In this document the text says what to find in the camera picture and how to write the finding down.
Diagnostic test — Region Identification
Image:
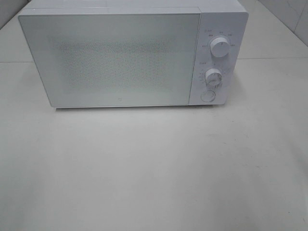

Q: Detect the round white door-release button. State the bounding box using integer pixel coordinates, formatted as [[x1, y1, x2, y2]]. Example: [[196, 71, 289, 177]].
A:
[[200, 90, 216, 103]]

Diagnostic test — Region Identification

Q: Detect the white timer knob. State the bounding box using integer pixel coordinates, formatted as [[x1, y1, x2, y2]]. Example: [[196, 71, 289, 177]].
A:
[[205, 68, 222, 87]]

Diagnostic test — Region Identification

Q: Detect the white microwave door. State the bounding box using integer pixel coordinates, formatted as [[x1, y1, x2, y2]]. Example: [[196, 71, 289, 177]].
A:
[[19, 14, 200, 108]]

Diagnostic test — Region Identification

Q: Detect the upper white power knob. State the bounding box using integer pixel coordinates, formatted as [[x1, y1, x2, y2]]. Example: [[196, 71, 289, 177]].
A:
[[210, 37, 230, 58]]

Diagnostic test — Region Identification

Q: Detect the white microwave oven body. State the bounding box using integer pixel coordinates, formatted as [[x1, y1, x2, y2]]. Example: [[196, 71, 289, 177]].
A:
[[18, 0, 249, 106]]

